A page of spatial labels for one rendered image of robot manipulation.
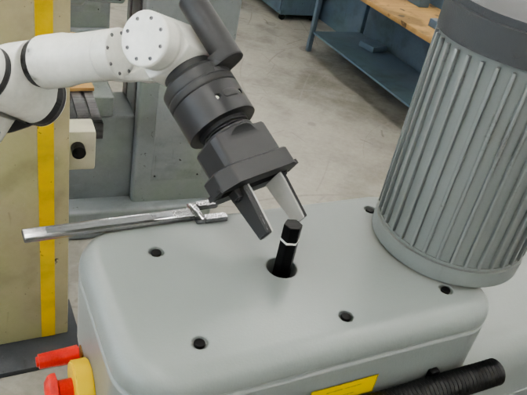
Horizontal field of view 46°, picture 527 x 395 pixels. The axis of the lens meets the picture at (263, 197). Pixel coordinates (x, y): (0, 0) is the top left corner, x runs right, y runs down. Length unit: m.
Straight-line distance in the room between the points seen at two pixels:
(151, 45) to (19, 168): 1.90
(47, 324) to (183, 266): 2.46
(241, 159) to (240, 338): 0.20
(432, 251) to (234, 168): 0.27
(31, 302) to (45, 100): 2.17
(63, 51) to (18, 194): 1.84
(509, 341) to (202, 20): 0.62
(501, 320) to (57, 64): 0.73
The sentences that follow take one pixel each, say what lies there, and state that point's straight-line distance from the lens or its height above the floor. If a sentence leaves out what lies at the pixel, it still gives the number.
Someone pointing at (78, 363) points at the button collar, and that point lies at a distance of 0.75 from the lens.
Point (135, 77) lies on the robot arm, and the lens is 0.84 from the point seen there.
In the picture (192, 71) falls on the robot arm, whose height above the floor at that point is 2.07.
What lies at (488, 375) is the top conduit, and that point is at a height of 1.80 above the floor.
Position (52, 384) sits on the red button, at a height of 1.78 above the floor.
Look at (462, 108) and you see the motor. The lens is 0.71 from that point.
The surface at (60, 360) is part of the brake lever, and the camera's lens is 0.87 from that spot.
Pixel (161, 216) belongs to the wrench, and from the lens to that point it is 0.78.
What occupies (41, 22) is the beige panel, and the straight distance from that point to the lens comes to 2.35.
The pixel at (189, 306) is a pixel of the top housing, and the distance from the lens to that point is 0.67.
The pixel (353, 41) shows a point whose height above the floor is 0.23.
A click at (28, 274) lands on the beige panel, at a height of 0.43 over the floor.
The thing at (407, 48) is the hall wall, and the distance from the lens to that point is 7.10.
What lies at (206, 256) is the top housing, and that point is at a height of 1.89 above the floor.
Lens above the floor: 2.35
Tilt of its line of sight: 33 degrees down
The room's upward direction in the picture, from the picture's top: 12 degrees clockwise
